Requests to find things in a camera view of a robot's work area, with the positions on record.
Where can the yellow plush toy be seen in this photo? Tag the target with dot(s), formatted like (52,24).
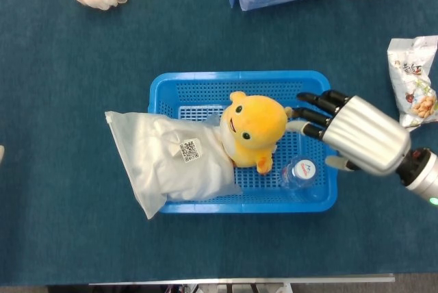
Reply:
(255,125)

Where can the teal felt table cover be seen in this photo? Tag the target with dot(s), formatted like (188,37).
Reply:
(68,67)

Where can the blue perforated plastic basket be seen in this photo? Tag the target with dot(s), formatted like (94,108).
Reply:
(260,84)

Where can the silver metal frame bar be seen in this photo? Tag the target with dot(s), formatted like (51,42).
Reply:
(239,280)

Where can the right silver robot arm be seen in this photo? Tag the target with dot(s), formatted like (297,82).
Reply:
(422,173)

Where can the white garment in zip bag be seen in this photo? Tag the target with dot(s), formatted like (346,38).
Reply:
(154,159)

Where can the silver peanut snack bag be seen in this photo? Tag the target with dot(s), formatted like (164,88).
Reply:
(412,77)

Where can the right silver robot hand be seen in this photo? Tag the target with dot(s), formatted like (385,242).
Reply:
(366,132)

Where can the clear plastic water bottle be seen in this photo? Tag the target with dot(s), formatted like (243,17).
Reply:
(302,170)

